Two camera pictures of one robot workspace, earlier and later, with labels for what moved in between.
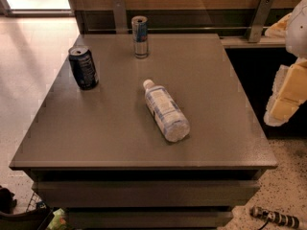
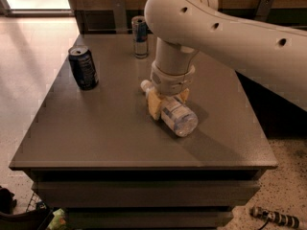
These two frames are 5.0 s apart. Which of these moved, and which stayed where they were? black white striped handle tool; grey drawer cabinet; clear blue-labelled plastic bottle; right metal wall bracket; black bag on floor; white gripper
Moved: white gripper; clear blue-labelled plastic bottle
Stayed: black white striped handle tool; grey drawer cabinet; right metal wall bracket; black bag on floor
